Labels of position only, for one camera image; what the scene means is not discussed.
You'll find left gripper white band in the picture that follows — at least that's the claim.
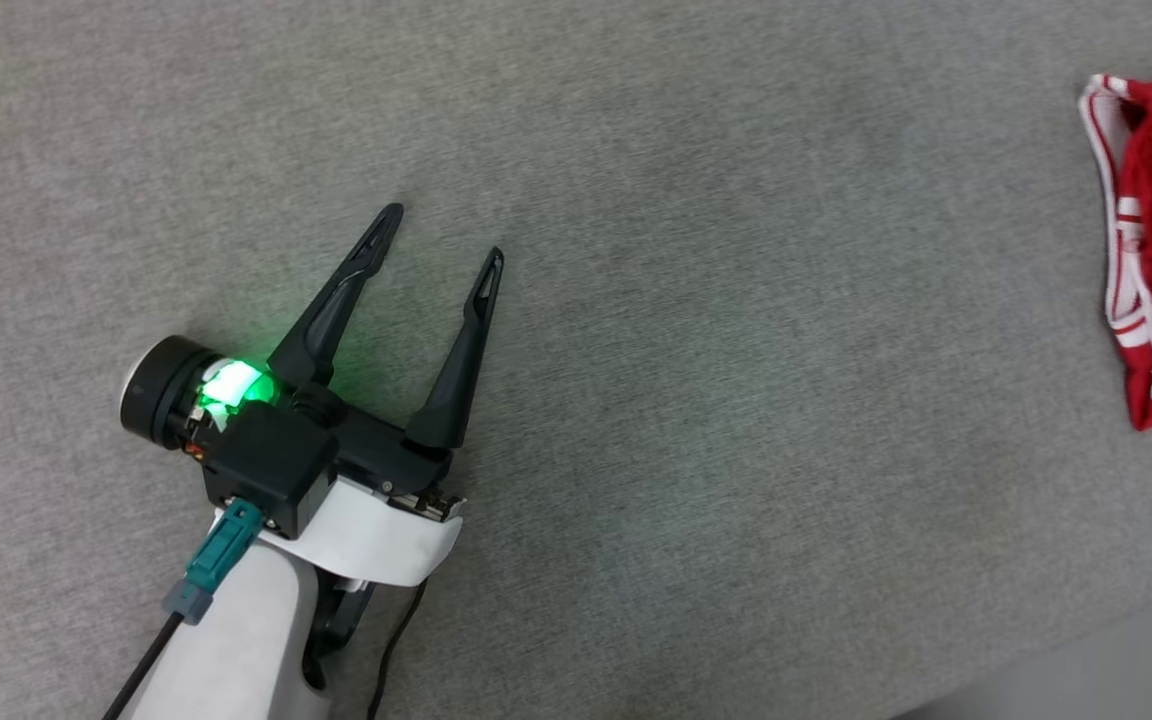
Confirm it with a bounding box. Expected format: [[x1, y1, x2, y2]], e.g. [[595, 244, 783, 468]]
[[119, 202, 506, 590]]

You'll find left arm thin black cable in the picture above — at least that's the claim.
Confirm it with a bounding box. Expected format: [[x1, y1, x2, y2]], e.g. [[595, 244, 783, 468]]
[[365, 578, 429, 720]]

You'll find grey fabric sofa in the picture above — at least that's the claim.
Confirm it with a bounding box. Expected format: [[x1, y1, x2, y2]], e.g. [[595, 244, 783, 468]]
[[0, 0, 1152, 720]]

